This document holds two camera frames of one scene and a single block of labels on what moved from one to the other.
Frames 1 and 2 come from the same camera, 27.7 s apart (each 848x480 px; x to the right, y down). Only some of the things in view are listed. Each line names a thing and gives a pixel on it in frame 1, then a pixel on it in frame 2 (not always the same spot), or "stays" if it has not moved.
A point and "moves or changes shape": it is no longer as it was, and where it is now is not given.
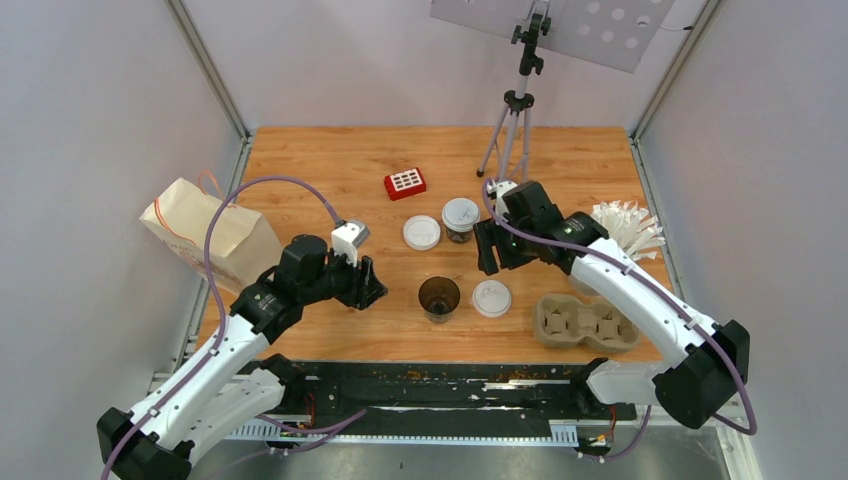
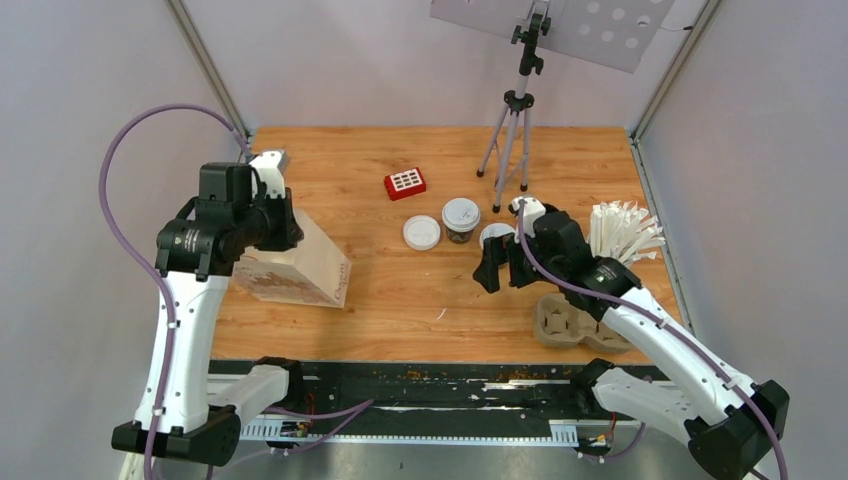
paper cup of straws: x=630 y=227 stays
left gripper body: x=346 y=283 -> x=269 y=224
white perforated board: x=614 y=33 stays
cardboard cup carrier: x=562 y=320 stays
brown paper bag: x=240 y=246 moves or changes shape
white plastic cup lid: x=460 y=215 stays
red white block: x=405 y=184 stays
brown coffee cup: x=459 y=237 stays
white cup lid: x=491 y=298 moves or changes shape
